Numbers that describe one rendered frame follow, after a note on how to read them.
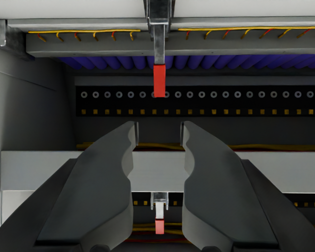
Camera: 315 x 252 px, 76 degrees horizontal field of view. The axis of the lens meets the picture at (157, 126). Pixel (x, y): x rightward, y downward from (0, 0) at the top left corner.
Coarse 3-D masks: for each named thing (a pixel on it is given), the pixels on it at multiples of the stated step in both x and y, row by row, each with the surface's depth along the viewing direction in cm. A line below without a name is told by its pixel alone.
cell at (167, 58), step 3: (165, 57) 27; (168, 57) 27; (171, 57) 27; (165, 60) 28; (168, 60) 28; (171, 60) 28; (165, 63) 29; (168, 63) 29; (171, 63) 30; (165, 66) 31; (168, 66) 31
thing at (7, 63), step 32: (0, 0) 18; (32, 0) 18; (64, 0) 18; (96, 0) 18; (128, 0) 18; (192, 0) 18; (224, 0) 18; (256, 0) 18; (288, 0) 18; (0, 32) 21; (64, 32) 24; (0, 64) 22; (32, 64) 28
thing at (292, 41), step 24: (48, 48) 24; (72, 48) 23; (96, 48) 23; (120, 48) 23; (144, 48) 23; (168, 48) 23; (192, 48) 23; (216, 48) 23; (240, 48) 23; (264, 48) 23; (288, 48) 23; (312, 48) 22
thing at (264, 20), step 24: (24, 24) 21; (48, 24) 21; (72, 24) 21; (96, 24) 21; (120, 24) 21; (144, 24) 21; (192, 24) 21; (216, 24) 21; (240, 24) 21; (264, 24) 21; (288, 24) 21; (312, 24) 21
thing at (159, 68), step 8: (160, 24) 18; (160, 32) 18; (160, 40) 19; (160, 48) 19; (160, 56) 19; (160, 64) 20; (160, 72) 20; (160, 80) 21; (160, 88) 21; (160, 96) 22
